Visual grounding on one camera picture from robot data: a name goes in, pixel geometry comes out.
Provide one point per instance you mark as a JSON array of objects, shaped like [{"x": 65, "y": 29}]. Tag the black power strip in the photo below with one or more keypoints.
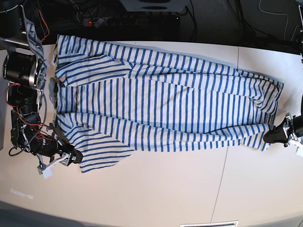
[{"x": 130, "y": 20}]

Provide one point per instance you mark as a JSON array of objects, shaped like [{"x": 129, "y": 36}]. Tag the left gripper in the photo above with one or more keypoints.
[{"x": 289, "y": 132}]

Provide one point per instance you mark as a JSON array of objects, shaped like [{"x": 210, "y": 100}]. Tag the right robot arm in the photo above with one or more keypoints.
[{"x": 25, "y": 70}]

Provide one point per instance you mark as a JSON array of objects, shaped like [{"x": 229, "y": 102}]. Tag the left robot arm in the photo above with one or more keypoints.
[{"x": 299, "y": 42}]

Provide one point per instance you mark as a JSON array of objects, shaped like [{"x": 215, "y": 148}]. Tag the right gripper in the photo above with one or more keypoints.
[{"x": 50, "y": 145}]

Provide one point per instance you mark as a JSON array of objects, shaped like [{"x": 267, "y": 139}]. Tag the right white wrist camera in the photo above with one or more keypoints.
[{"x": 45, "y": 170}]

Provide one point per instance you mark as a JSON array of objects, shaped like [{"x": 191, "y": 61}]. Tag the blue white striped T-shirt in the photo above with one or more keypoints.
[{"x": 113, "y": 100}]

